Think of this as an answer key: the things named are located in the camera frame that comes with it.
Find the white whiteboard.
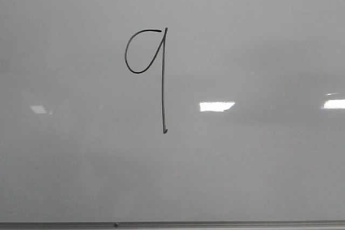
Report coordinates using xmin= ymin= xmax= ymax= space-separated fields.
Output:
xmin=1 ymin=0 xmax=344 ymax=222

